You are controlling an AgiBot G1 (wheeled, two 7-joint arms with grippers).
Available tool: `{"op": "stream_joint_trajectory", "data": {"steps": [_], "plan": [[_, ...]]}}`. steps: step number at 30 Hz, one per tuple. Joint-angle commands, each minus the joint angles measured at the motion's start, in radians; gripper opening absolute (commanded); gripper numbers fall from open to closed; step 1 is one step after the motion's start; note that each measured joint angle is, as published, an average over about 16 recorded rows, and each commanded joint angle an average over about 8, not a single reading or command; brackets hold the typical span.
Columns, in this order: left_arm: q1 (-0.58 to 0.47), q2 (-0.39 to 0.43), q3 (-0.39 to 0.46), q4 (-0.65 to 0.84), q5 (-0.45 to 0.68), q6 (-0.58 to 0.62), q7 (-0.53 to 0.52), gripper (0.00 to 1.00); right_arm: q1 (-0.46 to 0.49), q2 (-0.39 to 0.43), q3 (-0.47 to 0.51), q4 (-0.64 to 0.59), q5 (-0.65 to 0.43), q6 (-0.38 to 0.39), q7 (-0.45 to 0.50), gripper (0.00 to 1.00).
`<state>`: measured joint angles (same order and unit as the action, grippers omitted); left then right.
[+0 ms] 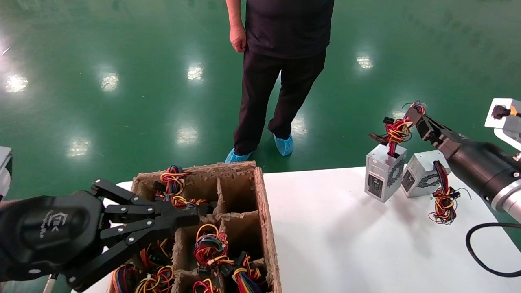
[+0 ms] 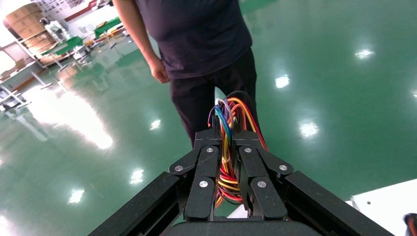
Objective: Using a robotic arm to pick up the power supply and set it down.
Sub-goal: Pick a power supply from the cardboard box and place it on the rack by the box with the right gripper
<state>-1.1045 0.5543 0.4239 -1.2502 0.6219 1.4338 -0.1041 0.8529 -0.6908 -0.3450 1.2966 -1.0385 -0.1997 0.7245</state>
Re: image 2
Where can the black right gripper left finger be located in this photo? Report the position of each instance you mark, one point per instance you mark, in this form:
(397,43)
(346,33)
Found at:
(205,163)

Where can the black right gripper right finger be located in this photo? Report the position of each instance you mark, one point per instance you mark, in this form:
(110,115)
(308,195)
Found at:
(252,163)

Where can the bystander bare forearm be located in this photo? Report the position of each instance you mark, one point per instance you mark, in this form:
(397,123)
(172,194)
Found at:
(137,29)

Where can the bystander bare hand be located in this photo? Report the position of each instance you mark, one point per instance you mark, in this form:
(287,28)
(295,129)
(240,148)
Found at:
(159,71)

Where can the person in dark clothes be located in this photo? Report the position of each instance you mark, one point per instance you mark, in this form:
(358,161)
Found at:
(202,39)

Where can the green cloth covered table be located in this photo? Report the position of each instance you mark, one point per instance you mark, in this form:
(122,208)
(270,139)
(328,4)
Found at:
(107,26)
(68,44)

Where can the white workshop machine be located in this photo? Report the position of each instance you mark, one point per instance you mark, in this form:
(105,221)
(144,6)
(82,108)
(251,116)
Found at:
(53,29)

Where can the stack of cardboard boxes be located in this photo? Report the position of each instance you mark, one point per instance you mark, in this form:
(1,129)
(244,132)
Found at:
(29,26)

